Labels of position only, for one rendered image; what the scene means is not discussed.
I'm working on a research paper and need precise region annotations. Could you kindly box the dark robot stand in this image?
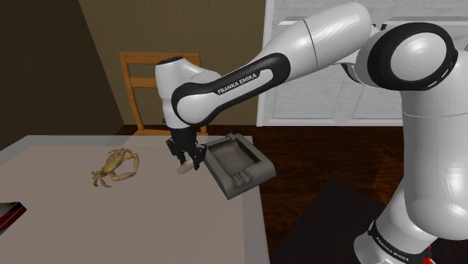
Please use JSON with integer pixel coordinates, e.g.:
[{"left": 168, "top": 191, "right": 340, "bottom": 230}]
[{"left": 269, "top": 177, "right": 468, "bottom": 264}]

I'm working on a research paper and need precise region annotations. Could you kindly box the grey square ashtray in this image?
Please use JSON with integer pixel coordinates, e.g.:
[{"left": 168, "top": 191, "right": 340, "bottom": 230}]
[{"left": 202, "top": 133, "right": 278, "bottom": 200}]

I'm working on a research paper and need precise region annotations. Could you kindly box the wooden chair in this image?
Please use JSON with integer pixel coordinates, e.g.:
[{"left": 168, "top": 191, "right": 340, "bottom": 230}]
[{"left": 118, "top": 51, "right": 209, "bottom": 137}]

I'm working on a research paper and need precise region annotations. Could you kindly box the beige oval egg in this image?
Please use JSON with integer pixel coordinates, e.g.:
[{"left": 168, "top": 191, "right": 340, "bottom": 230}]
[{"left": 177, "top": 159, "right": 195, "bottom": 175}]

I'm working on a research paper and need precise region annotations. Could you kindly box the red and black book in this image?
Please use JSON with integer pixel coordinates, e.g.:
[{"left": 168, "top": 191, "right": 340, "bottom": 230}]
[{"left": 0, "top": 200, "right": 28, "bottom": 236}]

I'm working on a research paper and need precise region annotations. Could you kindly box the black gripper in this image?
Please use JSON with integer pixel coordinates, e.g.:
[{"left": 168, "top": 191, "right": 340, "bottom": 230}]
[{"left": 166, "top": 125, "right": 208, "bottom": 171}]

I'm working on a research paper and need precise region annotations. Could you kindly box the tan crab figure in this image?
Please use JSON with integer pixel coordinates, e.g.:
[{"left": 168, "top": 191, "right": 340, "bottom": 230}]
[{"left": 91, "top": 147, "right": 141, "bottom": 189}]

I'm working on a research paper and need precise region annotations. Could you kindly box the white panelled cabinet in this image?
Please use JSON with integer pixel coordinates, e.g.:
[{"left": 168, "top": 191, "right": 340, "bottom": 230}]
[{"left": 256, "top": 0, "right": 468, "bottom": 128}]

